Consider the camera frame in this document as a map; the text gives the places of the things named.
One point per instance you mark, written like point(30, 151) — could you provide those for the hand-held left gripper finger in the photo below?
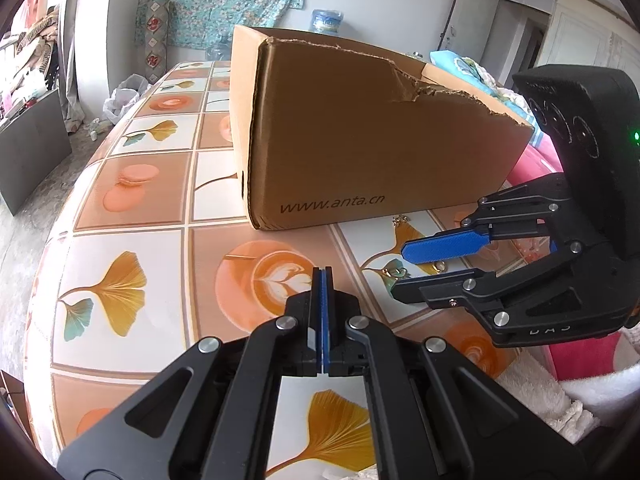
point(328, 310)
point(316, 310)

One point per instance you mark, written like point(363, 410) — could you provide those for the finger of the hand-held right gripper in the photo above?
point(445, 247)
point(450, 287)

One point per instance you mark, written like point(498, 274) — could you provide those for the gold dangling earring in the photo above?
point(440, 266)
point(395, 273)

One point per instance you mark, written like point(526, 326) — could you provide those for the brown cardboard box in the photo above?
point(350, 150)

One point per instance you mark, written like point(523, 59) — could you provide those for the pink floral blanket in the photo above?
point(535, 165)

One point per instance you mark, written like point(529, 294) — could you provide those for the white wardrobe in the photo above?
point(585, 35)

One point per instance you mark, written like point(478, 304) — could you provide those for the blue floral quilt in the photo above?
point(465, 62)

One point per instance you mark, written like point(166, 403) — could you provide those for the white door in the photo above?
point(470, 10)

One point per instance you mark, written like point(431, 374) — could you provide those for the patterned tablecloth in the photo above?
point(125, 260)

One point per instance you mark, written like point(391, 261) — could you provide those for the blue-label water jug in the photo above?
point(327, 21)

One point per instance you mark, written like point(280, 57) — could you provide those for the clear empty water jug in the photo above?
point(220, 50)

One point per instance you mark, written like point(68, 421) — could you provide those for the white plastic bag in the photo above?
point(125, 97)

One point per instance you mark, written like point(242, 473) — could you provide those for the rolled patterned mat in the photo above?
point(152, 45)

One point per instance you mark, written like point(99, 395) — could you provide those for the grey cabinet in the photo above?
point(30, 150)

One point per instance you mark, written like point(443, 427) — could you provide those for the grey curtain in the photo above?
point(67, 60)

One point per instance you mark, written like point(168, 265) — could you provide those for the pile of blankets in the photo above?
point(30, 60)

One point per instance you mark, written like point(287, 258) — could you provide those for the teal floral wall cloth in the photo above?
point(225, 0)

